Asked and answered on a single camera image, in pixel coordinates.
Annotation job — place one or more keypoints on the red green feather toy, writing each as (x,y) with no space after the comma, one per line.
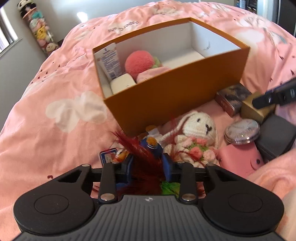
(143,172)

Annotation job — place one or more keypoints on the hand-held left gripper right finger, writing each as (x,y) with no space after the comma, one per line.
(167,168)

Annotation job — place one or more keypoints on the pink fabric pouch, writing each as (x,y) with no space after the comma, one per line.
(150,74)

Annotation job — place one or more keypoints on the pink printed duvet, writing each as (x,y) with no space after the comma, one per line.
(46,139)

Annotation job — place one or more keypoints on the column of stuffed toys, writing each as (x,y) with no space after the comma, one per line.
(40,27)

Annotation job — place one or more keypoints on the pink plush ball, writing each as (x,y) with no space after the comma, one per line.
(138,63)

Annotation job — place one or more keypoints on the dark patterned tin box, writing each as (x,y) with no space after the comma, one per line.
(231,97)

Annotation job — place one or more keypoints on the window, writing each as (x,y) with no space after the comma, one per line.
(7,32)

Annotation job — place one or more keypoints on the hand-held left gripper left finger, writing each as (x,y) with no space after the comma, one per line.
(129,168)

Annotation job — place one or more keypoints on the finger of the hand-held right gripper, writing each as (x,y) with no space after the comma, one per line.
(275,97)

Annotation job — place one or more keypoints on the round clear glitter case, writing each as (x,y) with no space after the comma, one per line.
(242,129)

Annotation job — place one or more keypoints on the white cream tube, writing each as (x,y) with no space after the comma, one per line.
(109,62)

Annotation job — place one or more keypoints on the orange plush toy blue outfit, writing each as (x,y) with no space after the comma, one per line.
(151,148)

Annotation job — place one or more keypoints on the pink card holder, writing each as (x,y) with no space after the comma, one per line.
(233,158)

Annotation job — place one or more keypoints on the dark grey case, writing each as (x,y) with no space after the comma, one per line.
(275,136)

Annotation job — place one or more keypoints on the white crochet rabbit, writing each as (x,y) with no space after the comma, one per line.
(203,125)

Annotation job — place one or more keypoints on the orange cardboard box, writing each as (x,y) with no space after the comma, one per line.
(173,92)

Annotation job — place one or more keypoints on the small gold box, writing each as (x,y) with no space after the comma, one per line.
(251,114)

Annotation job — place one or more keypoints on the white glasses case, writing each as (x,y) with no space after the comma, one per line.
(121,84)

